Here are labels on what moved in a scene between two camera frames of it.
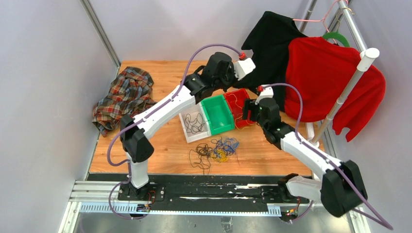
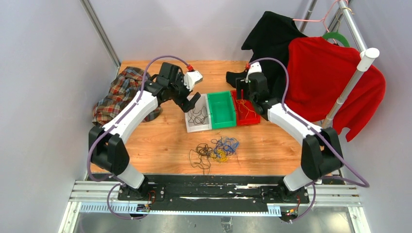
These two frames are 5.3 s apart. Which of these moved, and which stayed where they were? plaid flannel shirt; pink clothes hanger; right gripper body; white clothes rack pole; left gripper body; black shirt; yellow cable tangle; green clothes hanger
Moved: right gripper body; left gripper body
Stayed: plaid flannel shirt; yellow cable tangle; white clothes rack pole; pink clothes hanger; black shirt; green clothes hanger
